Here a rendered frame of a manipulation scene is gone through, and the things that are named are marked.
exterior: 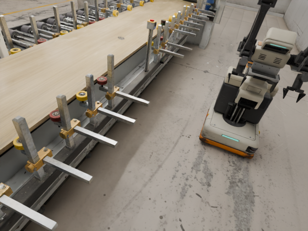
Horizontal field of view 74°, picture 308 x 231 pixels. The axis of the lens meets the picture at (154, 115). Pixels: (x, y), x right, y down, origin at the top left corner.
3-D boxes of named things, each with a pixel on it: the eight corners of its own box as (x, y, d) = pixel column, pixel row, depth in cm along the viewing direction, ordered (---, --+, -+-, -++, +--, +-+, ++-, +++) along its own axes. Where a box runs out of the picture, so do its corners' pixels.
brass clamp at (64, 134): (81, 127, 133) (80, 121, 129) (67, 140, 123) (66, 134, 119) (73, 123, 134) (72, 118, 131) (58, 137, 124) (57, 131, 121)
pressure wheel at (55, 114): (50, 130, 130) (46, 116, 122) (55, 122, 136) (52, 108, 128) (63, 131, 130) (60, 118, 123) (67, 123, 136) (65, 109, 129)
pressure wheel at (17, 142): (17, 160, 111) (10, 145, 103) (21, 148, 116) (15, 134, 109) (33, 159, 112) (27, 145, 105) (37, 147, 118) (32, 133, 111)
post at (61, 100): (76, 152, 139) (65, 94, 109) (72, 156, 137) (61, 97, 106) (71, 151, 140) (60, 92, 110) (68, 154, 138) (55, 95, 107)
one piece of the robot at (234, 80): (212, 107, 281) (235, 48, 228) (253, 121, 269) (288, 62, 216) (208, 121, 256) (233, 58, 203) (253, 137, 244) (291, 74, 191)
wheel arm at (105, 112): (135, 123, 144) (135, 119, 141) (133, 127, 141) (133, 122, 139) (82, 104, 153) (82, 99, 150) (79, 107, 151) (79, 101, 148)
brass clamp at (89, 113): (103, 108, 152) (102, 103, 149) (92, 119, 142) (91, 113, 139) (96, 106, 154) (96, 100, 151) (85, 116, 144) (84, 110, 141)
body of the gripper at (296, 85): (303, 92, 152) (308, 83, 150) (288, 88, 154) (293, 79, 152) (299, 92, 158) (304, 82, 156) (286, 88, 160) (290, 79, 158)
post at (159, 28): (156, 65, 249) (162, 24, 219) (155, 67, 247) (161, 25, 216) (153, 64, 250) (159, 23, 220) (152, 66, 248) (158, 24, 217)
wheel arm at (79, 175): (93, 180, 107) (92, 175, 104) (89, 185, 104) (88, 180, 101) (26, 150, 116) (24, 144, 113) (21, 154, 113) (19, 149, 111)
